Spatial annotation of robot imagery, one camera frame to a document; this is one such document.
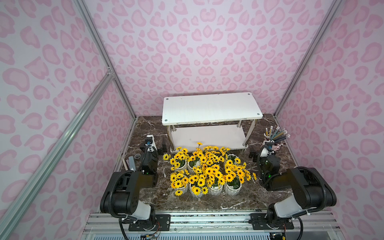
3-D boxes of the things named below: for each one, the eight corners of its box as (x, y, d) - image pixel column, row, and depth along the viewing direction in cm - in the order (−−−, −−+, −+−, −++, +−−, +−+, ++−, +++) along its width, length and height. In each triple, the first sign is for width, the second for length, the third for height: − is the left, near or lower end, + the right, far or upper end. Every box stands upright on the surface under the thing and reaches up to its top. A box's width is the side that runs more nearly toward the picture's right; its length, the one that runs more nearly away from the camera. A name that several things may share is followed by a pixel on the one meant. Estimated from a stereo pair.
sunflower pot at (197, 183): (189, 201, 82) (188, 192, 70) (190, 183, 88) (189, 172, 76) (206, 200, 82) (208, 192, 70) (206, 183, 88) (207, 172, 76)
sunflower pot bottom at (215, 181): (206, 195, 83) (207, 184, 69) (205, 177, 90) (207, 163, 76) (221, 195, 83) (225, 184, 69) (219, 177, 90) (223, 163, 76)
